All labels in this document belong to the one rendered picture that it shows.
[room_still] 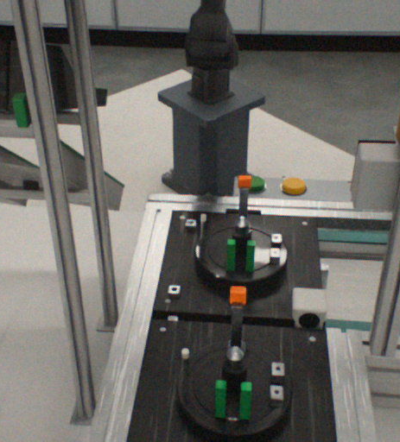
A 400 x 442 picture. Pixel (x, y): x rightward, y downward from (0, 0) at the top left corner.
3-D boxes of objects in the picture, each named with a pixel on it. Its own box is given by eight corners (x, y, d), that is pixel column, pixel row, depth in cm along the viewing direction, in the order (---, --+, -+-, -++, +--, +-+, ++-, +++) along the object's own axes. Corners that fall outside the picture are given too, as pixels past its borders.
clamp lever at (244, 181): (236, 222, 111) (238, 174, 109) (249, 222, 111) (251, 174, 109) (235, 228, 107) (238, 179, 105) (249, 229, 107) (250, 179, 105)
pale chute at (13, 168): (43, 199, 117) (48, 173, 118) (119, 211, 115) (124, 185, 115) (-48, 158, 90) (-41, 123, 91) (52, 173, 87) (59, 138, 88)
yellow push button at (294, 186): (281, 185, 127) (282, 176, 126) (304, 186, 127) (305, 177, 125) (282, 198, 124) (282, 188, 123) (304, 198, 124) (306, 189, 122)
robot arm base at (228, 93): (212, 83, 135) (212, 52, 132) (236, 94, 132) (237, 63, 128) (184, 94, 132) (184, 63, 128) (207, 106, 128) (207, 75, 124)
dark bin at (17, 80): (20, 94, 104) (22, 41, 102) (106, 106, 101) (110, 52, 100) (-107, 98, 77) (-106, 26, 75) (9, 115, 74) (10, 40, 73)
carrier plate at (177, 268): (172, 219, 119) (171, 209, 118) (315, 226, 118) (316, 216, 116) (152, 321, 100) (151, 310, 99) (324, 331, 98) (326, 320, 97)
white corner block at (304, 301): (290, 306, 102) (292, 286, 100) (322, 309, 102) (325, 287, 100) (291, 331, 99) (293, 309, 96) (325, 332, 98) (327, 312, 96)
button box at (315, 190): (233, 202, 132) (234, 173, 128) (348, 207, 130) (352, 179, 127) (231, 224, 126) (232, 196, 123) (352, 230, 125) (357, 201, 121)
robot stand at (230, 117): (212, 156, 152) (214, 69, 140) (261, 186, 143) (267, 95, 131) (160, 181, 144) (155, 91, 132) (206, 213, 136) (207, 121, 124)
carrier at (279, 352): (150, 329, 99) (147, 260, 91) (325, 340, 97) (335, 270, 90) (119, 490, 80) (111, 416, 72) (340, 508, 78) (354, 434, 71)
